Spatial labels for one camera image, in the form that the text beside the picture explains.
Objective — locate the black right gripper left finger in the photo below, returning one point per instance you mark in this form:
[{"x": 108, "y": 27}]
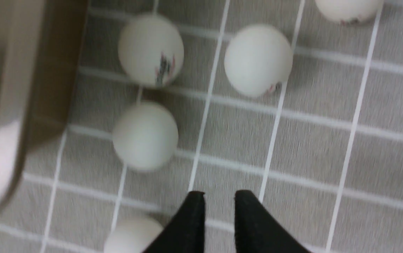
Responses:
[{"x": 185, "y": 233}]

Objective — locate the white ping-pong ball with logo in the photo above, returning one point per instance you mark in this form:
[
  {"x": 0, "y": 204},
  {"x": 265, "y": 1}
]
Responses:
[
  {"x": 257, "y": 59},
  {"x": 133, "y": 235},
  {"x": 151, "y": 50}
]

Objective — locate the grey checkered tablecloth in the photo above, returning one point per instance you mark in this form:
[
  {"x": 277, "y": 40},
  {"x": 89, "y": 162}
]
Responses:
[{"x": 324, "y": 152}]

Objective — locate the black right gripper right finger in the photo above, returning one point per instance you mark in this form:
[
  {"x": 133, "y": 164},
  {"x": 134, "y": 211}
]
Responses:
[{"x": 256, "y": 231}]

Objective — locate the olive plastic storage bin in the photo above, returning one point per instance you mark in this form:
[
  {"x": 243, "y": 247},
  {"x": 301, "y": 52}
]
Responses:
[{"x": 40, "y": 46}]

